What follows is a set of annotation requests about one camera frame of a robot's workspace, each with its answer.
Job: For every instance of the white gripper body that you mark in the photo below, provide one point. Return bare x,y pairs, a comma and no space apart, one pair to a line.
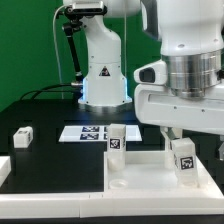
155,104

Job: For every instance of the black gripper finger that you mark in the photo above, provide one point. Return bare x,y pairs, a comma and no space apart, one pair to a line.
221,152
169,134

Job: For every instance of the white square tabletop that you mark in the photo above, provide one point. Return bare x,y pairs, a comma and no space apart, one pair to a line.
145,170

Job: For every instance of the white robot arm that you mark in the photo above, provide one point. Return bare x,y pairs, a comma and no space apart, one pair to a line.
185,88

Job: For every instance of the white plate with fiducial tags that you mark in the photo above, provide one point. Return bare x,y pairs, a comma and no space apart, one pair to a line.
97,133

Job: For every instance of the white L-shaped obstacle wall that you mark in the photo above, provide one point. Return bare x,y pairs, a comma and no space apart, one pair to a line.
208,200

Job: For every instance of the grey camera on mount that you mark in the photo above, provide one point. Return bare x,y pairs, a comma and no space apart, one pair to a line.
88,5

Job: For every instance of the white wall piece left edge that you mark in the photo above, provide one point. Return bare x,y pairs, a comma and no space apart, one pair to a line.
5,168

